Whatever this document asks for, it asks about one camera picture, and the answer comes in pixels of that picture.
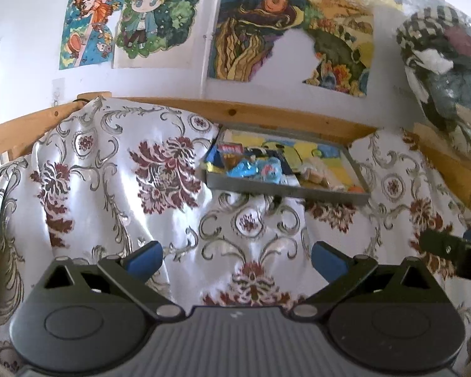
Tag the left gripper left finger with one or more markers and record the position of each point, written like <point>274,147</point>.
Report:
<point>130,274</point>

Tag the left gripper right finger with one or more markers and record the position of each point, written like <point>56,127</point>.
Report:
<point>344,275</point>

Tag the orange tangerine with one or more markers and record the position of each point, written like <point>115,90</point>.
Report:
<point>356,189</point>

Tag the light blue pig packet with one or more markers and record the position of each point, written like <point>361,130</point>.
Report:
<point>269,170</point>

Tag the blue edged clear snack bag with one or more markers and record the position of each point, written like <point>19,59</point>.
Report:
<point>240,166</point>

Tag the red quail egg pack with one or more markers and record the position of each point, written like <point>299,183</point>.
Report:
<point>230,153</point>

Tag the rice cracker pack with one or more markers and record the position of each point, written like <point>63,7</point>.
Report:
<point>315,171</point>

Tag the dark blue snack packet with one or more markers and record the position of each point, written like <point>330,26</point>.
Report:
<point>287,167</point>

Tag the floral white bed cover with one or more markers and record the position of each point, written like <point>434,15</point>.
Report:
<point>118,174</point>

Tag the frog drawing paper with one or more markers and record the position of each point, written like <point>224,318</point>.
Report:
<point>263,146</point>

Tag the grey metal tray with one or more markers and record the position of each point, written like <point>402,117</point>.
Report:
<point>219,181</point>

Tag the plastic bag of clothes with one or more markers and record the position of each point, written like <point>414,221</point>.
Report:
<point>435,45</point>

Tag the anime girl drawing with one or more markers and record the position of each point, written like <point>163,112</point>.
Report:
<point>87,38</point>

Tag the landscape drawing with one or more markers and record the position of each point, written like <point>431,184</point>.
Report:
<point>342,32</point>

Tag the blond boy drawing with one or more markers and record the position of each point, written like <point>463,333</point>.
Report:
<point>156,34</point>

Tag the starry night drawing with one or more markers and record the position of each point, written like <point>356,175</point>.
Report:
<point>245,32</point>

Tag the wooden bed frame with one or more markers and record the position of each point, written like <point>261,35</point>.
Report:
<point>18,135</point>

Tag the white wall pipe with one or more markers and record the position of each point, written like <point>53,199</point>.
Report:
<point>209,12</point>

